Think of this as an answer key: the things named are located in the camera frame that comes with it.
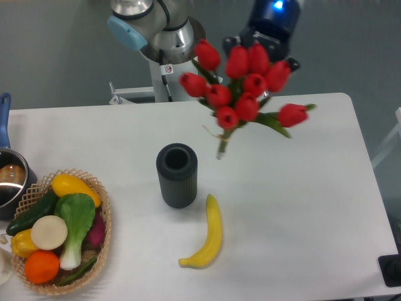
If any woven wicker basket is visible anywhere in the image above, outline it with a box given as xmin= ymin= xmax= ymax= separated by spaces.
xmin=12 ymin=169 xmax=112 ymax=296

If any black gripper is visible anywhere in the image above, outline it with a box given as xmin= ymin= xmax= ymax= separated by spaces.
xmin=222 ymin=0 xmax=301 ymax=71

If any yellow bell pepper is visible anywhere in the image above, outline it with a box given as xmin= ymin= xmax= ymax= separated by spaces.
xmin=11 ymin=229 xmax=39 ymax=258

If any red tulip bouquet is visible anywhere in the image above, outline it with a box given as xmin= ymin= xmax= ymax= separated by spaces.
xmin=179 ymin=39 xmax=316 ymax=159

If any white round radish slice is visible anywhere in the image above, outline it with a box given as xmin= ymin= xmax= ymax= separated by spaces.
xmin=31 ymin=215 xmax=68 ymax=250

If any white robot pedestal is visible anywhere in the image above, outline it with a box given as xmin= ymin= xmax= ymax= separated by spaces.
xmin=107 ymin=16 xmax=206 ymax=105

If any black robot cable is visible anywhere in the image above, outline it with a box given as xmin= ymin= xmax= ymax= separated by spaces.
xmin=158 ymin=48 xmax=174 ymax=102

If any yellow banana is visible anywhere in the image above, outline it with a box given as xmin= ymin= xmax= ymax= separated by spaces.
xmin=178 ymin=194 xmax=223 ymax=269

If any green cucumber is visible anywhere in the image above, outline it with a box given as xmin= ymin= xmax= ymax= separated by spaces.
xmin=6 ymin=189 xmax=59 ymax=236

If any dark grey ribbed vase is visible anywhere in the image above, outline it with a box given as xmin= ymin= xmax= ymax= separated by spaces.
xmin=156 ymin=143 xmax=198 ymax=209

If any orange fruit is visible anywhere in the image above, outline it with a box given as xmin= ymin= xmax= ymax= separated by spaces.
xmin=24 ymin=250 xmax=60 ymax=284

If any purple sweet potato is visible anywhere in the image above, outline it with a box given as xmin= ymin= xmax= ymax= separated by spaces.
xmin=86 ymin=212 xmax=106 ymax=247

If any green chili pepper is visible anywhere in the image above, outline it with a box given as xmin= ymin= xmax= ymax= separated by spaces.
xmin=56 ymin=257 xmax=97 ymax=287

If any yellow squash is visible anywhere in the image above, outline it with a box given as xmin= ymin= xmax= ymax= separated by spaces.
xmin=51 ymin=174 xmax=102 ymax=208

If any black device at edge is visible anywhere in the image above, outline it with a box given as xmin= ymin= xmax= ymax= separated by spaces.
xmin=378 ymin=254 xmax=400 ymax=287

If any blue handled saucepan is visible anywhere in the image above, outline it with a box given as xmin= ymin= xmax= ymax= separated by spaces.
xmin=1 ymin=93 xmax=37 ymax=220

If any green bok choy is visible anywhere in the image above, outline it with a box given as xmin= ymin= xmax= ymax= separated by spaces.
xmin=55 ymin=193 xmax=95 ymax=270

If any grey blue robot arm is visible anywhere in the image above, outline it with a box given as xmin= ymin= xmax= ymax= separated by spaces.
xmin=107 ymin=1 xmax=303 ymax=71

